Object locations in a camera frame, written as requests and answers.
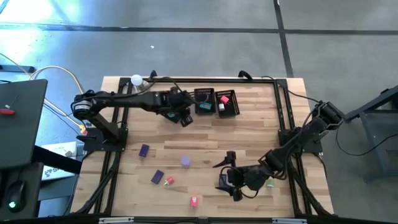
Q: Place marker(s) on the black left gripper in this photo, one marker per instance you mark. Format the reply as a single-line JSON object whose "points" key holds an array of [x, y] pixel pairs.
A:
{"points": [[177, 102]]}

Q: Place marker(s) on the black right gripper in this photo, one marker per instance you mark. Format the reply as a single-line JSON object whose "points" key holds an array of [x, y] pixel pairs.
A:
{"points": [[252, 179]]}

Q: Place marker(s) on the small blue box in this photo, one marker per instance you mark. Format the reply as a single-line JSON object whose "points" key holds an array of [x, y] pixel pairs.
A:
{"points": [[222, 182]]}

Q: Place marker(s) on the small teal box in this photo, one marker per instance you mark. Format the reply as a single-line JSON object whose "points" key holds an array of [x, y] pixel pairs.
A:
{"points": [[205, 106]]}

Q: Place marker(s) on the green power adapter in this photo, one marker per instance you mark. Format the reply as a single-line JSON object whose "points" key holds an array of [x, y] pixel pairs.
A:
{"points": [[270, 183]]}

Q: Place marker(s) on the purple hourglass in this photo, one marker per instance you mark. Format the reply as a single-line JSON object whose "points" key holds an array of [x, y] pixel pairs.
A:
{"points": [[185, 160]]}

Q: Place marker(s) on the pink red power adapter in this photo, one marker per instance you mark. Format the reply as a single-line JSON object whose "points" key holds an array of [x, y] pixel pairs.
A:
{"points": [[224, 99]]}

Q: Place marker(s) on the small dark purple box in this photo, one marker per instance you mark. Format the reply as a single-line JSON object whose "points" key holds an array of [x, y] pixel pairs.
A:
{"points": [[157, 176], [144, 150]]}

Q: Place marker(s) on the red power adapter silver prongs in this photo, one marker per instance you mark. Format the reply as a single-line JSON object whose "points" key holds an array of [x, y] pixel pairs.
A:
{"points": [[169, 180]]}

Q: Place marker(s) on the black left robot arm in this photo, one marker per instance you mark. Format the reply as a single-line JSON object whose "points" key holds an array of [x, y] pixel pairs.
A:
{"points": [[124, 99]]}

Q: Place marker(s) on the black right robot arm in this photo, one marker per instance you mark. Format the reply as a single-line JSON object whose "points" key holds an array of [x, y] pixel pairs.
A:
{"points": [[295, 141]]}

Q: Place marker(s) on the black plastic mesh basket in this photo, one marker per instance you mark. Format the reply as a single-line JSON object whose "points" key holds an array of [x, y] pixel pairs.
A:
{"points": [[210, 93], [166, 116], [233, 105]]}

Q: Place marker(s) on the red power adapter white mark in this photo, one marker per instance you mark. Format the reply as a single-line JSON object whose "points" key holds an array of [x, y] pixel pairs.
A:
{"points": [[193, 201]]}

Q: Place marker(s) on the black table clamp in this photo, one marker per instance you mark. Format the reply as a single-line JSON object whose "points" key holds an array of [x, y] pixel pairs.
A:
{"points": [[245, 74], [153, 74]]}

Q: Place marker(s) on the white light bulb brass base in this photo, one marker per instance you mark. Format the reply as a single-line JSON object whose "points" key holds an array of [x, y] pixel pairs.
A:
{"points": [[136, 80]]}

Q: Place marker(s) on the black rig crossbeam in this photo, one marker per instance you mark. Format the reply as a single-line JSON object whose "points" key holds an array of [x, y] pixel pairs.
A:
{"points": [[171, 221]]}

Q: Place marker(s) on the small red connector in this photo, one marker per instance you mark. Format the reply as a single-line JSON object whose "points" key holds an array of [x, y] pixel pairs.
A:
{"points": [[84, 133]]}

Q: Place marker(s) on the black desk crossbar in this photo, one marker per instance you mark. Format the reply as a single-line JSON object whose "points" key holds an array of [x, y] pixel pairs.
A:
{"points": [[56, 160]]}

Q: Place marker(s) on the white printed carton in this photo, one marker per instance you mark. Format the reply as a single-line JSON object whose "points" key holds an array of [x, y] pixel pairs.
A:
{"points": [[53, 148]]}

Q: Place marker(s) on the blue grey metal stand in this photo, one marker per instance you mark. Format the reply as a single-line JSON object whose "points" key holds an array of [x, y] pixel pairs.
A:
{"points": [[357, 111]]}

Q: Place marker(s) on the dark grey desk panel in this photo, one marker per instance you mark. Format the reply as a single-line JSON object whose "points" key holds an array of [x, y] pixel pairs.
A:
{"points": [[21, 140]]}

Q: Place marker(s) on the black mouse desk surface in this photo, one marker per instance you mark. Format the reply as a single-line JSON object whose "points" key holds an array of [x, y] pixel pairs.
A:
{"points": [[34, 199]]}

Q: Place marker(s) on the black flat floor bar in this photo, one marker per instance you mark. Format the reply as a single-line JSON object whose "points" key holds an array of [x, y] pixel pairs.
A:
{"points": [[18, 69]]}

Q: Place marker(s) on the black computer mouse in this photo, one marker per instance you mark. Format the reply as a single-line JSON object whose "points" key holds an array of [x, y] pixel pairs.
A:
{"points": [[15, 191]]}

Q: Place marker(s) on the silver metal bracket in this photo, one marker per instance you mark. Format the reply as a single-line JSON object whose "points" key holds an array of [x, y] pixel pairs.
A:
{"points": [[289, 220], [115, 220]]}

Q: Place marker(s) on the black aluminium table frame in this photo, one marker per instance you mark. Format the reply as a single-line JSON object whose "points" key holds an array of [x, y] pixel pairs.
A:
{"points": [[255, 81]]}

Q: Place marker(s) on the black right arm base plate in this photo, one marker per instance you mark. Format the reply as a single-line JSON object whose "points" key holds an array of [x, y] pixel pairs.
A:
{"points": [[314, 147]]}

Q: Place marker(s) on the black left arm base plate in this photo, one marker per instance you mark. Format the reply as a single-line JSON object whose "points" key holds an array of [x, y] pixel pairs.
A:
{"points": [[96, 146]]}

